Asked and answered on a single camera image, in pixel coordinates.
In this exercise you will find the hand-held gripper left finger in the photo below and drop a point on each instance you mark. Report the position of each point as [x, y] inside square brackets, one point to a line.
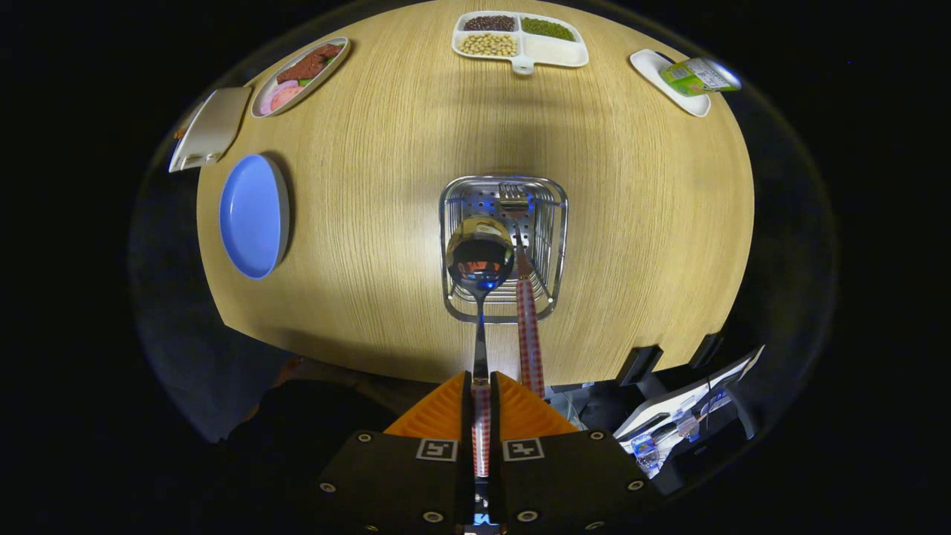
[466, 416]

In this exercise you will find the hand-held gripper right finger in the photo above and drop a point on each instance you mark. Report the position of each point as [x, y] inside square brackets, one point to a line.
[494, 416]

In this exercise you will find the black table clamp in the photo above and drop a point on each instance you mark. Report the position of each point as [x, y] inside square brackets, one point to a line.
[706, 349]
[639, 364]

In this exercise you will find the blue round plate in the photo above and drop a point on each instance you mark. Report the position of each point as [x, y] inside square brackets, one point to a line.
[252, 215]

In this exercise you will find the white divided dish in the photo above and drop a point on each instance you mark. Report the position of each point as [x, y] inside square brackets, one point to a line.
[553, 52]

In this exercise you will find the red ham slice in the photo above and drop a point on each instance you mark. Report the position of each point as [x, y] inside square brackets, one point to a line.
[286, 94]

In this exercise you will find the pink ham slice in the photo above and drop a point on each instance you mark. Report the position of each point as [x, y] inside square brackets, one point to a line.
[266, 105]

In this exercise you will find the pile of yellow soybeans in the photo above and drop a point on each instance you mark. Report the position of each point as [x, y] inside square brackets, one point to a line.
[488, 44]

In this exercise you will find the white oval plate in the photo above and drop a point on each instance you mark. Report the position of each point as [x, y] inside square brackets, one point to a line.
[330, 63]

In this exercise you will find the green lettuce leaf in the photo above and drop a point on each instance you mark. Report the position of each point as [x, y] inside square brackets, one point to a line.
[330, 59]

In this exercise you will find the small white dish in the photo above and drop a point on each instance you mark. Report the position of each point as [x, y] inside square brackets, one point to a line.
[650, 67]

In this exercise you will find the white toaster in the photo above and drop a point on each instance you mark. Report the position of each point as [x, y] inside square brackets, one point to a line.
[215, 126]

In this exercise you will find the brown meat steak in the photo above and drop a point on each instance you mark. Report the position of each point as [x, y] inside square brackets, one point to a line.
[308, 65]

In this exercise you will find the pile of green beans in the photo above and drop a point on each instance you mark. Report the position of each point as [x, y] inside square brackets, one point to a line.
[548, 28]

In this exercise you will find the pile of red beans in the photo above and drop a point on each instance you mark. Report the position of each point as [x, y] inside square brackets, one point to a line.
[489, 23]

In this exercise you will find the green and white bottle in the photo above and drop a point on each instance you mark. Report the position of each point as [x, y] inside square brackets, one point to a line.
[698, 76]

